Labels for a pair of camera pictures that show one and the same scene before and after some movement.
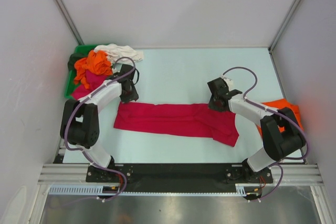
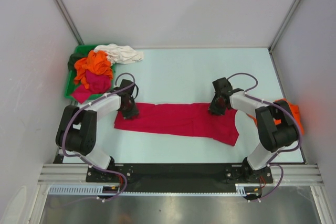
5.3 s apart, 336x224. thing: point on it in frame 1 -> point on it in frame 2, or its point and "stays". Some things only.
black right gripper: (211, 106) stays
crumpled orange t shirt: (97, 61) stays
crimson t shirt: (193, 120) stays
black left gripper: (133, 96) -> (133, 113)
